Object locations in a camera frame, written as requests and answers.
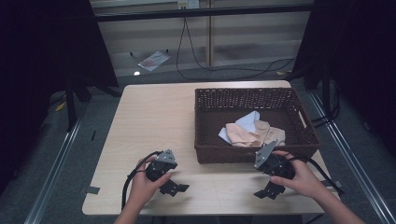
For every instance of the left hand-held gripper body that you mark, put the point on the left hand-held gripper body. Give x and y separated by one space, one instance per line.
160 168

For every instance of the grey tape strip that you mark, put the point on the grey tape strip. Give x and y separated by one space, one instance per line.
333 184
91 190

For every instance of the paper sheet with red print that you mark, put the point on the paper sheet with red print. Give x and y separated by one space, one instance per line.
154 60

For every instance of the dark curtain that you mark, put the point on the dark curtain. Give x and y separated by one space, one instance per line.
358 46
46 46

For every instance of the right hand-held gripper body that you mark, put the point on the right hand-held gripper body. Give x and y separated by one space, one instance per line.
274 165

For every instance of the wall power outlet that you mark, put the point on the wall power outlet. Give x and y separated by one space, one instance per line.
188 3

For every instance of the metal floor rail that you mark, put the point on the metal floor rail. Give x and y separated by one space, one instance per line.
53 174
351 155

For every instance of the person's left hand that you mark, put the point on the person's left hand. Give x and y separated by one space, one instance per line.
141 186

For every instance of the person's right hand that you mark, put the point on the person's right hand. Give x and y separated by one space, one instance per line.
303 180

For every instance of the yellow tape piece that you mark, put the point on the yellow tape piece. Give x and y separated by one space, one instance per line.
60 106

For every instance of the brown wicker basket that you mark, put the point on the brown wicker basket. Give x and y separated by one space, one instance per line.
218 124

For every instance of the small black floor marker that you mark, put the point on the small black floor marker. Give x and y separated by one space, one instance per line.
93 135

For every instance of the black horizontal bar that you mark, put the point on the black horizontal bar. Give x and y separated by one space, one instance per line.
202 13

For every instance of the black metal stand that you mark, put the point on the black metal stand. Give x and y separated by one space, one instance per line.
71 105
326 90

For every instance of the beige cloth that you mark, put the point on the beige cloth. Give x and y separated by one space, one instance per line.
246 135

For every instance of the white cloth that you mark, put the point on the white cloth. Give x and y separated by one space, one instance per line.
249 119

